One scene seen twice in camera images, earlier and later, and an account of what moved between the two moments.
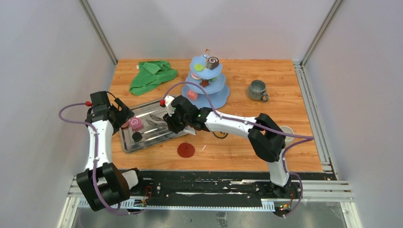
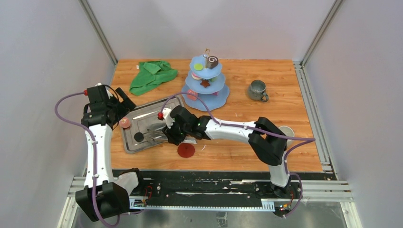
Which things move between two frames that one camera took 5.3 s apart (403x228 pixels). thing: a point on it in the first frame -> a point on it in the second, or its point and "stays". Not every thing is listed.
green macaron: [198, 67] stays
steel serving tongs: [164, 123] -> [158, 134]
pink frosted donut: [195, 77] stays
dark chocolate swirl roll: [213, 62] stays
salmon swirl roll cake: [192, 95] stays
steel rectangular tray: [156, 130] stays
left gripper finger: [125, 112] -> [129, 105]
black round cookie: [137, 137] stays
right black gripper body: [177, 124] -> [176, 134]
